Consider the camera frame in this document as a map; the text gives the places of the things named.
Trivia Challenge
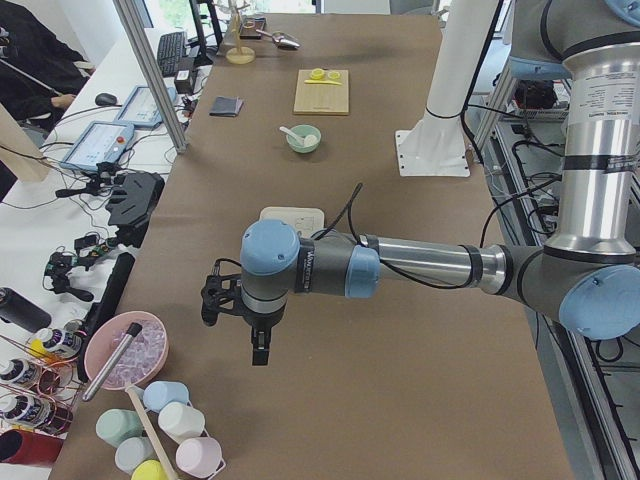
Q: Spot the black computer mouse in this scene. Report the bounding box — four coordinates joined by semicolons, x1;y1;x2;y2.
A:
94;92;118;107

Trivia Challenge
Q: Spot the aluminium frame post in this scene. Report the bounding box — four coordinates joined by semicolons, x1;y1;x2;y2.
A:
113;0;187;154

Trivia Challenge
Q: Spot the yellow lemon half left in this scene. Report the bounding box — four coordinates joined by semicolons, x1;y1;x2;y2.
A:
309;68;325;80

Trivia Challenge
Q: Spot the blue teach pendant far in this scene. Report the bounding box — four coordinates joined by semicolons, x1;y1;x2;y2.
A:
115;85;162;130

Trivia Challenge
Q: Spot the yellow cup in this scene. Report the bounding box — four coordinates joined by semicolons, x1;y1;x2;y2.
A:
131;459;168;480

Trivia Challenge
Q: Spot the light blue cup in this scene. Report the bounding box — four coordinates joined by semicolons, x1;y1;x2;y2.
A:
142;380;190;413

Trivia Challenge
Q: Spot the metal scoop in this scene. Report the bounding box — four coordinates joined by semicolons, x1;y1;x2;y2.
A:
257;29;301;50

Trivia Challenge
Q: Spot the green cup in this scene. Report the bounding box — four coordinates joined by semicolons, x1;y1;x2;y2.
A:
95;409;143;448

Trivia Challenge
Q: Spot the white steamed bun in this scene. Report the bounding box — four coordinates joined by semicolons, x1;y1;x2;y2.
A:
303;134;319;148

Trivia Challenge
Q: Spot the blue teach pendant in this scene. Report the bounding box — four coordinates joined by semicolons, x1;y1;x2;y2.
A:
115;85;162;130
59;121;135;172

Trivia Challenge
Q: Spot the green ceramic bowl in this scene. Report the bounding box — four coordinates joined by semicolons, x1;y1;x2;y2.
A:
285;124;322;154

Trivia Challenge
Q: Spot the red cylinder can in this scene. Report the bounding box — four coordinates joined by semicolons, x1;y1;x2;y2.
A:
1;429;64;468

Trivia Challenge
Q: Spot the wooden cup rack stick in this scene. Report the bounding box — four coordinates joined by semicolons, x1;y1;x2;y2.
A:
125;385;179;480

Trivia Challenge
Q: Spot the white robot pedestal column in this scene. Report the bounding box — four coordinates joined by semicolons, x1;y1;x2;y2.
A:
395;0;502;177

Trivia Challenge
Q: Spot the seated person in black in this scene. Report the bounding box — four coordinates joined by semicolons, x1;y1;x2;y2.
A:
1;1;95;130

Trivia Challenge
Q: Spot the blue teach pendant near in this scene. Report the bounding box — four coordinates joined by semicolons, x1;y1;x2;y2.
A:
59;121;135;172

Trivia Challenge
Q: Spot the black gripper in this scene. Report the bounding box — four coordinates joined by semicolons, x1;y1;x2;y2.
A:
244;310;280;366

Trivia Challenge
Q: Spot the yellow plastic knife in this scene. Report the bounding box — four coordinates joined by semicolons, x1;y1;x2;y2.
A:
304;79;343;86

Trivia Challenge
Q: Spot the grey blue cup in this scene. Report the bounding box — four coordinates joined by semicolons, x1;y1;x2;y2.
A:
115;437;156;475

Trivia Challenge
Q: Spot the copper wire bottle rack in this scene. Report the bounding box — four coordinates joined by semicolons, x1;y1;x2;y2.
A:
1;327;85;436

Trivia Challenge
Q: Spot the grey folded cloth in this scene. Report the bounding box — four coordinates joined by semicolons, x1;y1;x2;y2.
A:
209;96;244;117

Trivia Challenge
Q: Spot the white cup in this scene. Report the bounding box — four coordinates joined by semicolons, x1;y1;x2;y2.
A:
158;402;205;443

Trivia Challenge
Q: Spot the metal black tipped rod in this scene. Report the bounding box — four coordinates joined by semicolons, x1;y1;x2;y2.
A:
81;322;143;402

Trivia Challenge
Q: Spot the wooden cutting board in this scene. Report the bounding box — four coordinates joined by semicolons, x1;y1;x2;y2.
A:
293;69;350;115

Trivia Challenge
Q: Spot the black keyboard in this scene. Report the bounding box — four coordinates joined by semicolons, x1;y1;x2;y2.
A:
156;31;186;78

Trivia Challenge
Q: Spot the black bottle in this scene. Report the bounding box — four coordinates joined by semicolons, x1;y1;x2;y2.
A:
1;287;51;333

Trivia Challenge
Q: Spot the cream rectangular tray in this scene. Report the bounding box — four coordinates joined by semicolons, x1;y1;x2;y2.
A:
259;206;325;238

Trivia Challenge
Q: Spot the pink bowl with ice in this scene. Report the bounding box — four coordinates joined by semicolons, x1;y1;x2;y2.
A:
84;311;169;390

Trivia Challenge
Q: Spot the wooden mug tree stand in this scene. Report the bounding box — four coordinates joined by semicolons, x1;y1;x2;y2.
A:
226;0;256;65

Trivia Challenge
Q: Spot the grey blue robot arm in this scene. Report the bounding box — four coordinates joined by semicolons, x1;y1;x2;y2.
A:
239;1;639;365

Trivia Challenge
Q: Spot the black plastic bracket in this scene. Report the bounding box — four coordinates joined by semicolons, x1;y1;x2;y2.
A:
106;172;165;248

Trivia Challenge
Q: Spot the pink cup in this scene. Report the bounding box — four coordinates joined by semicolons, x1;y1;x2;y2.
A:
176;437;225;478

